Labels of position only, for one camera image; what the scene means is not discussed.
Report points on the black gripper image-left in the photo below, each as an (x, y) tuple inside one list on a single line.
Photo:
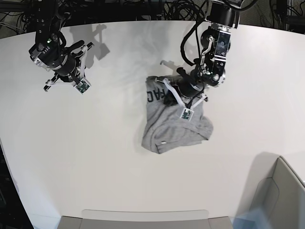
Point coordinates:
[(68, 72)]

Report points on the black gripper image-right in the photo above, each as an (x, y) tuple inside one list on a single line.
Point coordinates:
[(186, 88)]

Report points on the grey T-shirt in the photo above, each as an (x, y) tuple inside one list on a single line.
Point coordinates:
[(164, 130)]

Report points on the grey box at right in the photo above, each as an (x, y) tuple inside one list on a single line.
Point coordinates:
[(282, 203)]

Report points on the grey box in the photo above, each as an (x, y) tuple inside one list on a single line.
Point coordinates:
[(100, 219), (282, 203)]

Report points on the grey box at bottom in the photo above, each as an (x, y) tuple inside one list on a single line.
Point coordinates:
[(100, 219)]

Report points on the blue translucent object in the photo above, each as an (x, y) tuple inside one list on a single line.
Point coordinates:
[(254, 219)]

